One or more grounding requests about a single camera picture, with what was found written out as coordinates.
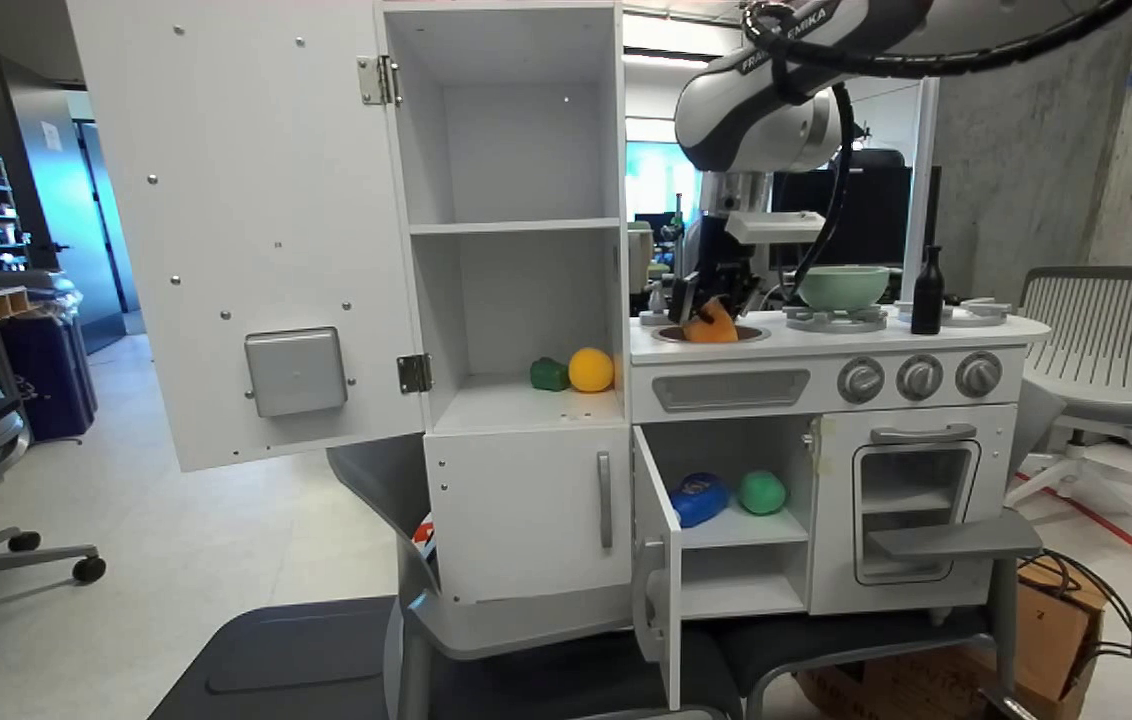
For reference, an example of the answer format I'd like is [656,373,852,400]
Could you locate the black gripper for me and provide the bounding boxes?
[672,236,786,330]

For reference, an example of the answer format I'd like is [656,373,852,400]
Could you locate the orange sponge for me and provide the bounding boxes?
[681,290,744,346]

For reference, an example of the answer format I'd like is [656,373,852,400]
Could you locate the black bottle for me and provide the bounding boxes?
[909,241,952,338]

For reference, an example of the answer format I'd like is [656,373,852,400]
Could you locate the small white cabinet door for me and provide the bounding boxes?
[629,422,688,716]

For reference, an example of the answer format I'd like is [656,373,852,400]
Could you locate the white oven door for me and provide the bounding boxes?
[810,403,1020,615]

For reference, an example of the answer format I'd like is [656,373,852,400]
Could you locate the wide white cabinet door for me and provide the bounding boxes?
[422,422,635,607]

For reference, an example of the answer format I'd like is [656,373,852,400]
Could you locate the grey door latch box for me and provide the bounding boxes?
[238,324,355,422]

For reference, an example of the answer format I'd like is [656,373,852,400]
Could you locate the tall white cabinet door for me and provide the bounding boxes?
[65,0,432,475]

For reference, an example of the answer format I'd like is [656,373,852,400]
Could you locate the silver sink basin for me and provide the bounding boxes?
[635,310,774,350]

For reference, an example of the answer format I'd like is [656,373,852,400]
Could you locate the grey burner grate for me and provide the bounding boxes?
[940,290,1020,326]
[785,303,890,335]

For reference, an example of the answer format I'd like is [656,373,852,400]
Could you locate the mint green bowl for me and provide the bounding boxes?
[796,261,894,319]

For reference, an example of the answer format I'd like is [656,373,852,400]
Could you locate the yellow toy ball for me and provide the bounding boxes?
[565,343,619,400]

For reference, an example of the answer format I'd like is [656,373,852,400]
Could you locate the grey stove knob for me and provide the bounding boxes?
[952,346,1008,403]
[890,350,948,403]
[836,354,888,408]

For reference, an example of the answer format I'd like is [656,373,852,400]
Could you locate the dark green toy ball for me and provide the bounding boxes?
[523,350,570,397]

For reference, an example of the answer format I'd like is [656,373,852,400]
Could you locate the black monitor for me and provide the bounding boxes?
[768,148,916,270]

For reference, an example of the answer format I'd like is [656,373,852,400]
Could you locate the green round toy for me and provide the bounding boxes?
[733,465,792,518]

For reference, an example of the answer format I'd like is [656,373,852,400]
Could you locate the blue toy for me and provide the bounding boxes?
[668,468,737,531]

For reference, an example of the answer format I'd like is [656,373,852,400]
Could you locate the white toy kitchen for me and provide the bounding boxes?
[378,0,1055,663]

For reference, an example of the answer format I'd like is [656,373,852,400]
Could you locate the fluorescent ceiling light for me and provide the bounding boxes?
[619,43,697,70]

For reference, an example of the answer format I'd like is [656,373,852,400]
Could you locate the white mesh office chair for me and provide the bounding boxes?
[1000,265,1132,562]

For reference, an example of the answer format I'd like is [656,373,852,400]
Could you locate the cardboard box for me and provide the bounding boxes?
[796,556,1108,720]

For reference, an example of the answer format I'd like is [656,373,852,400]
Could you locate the black floor mat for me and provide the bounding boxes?
[145,590,756,720]

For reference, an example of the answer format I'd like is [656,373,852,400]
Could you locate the navy suitcase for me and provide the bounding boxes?
[0,308,99,444]

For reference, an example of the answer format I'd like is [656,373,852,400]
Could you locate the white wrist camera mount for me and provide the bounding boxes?
[720,209,826,246]

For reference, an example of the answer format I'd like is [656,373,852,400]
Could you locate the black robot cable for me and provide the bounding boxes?
[737,0,1132,303]

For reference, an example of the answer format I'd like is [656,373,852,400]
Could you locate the thin black cable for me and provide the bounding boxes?
[1027,549,1132,663]

